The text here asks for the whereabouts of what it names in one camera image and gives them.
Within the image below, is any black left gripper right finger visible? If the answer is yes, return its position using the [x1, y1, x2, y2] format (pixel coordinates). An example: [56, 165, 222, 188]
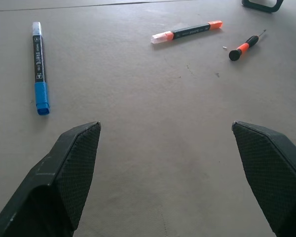
[231, 120, 296, 237]

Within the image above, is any orange capped black marker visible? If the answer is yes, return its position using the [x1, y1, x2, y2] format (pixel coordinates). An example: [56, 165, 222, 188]
[150, 20, 223, 45]

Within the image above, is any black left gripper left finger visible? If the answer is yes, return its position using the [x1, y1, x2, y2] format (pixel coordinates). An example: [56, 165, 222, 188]
[0, 121, 102, 237]

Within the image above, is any small black orange screwdriver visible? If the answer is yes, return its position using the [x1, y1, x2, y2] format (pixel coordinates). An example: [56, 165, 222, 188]
[228, 29, 267, 62]

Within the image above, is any blue capped black marker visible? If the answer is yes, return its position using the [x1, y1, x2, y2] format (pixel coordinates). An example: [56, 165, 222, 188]
[32, 21, 50, 116]

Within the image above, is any black object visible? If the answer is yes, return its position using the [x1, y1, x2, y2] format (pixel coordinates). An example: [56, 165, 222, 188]
[241, 0, 285, 13]

